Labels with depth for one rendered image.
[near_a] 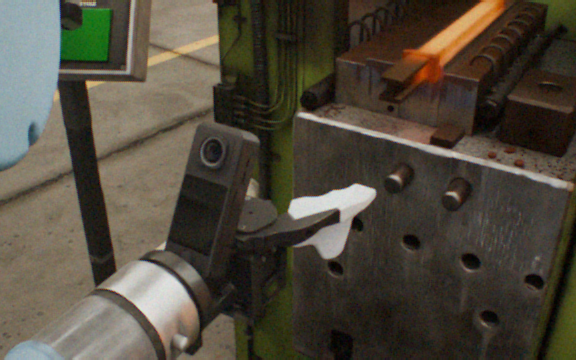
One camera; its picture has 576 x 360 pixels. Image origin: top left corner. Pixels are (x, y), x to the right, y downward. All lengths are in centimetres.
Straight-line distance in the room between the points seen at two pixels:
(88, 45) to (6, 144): 78
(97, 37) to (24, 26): 76
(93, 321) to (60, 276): 176
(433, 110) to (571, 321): 46
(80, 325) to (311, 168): 57
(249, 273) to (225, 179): 8
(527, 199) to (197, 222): 46
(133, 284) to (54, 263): 180
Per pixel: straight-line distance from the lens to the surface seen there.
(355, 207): 57
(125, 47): 97
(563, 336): 120
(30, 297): 214
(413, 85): 84
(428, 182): 87
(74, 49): 99
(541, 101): 86
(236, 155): 49
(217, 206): 49
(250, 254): 53
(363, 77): 92
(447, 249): 92
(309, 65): 114
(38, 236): 240
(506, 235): 88
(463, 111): 89
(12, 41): 22
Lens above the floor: 130
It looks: 31 degrees down
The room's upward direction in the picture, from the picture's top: straight up
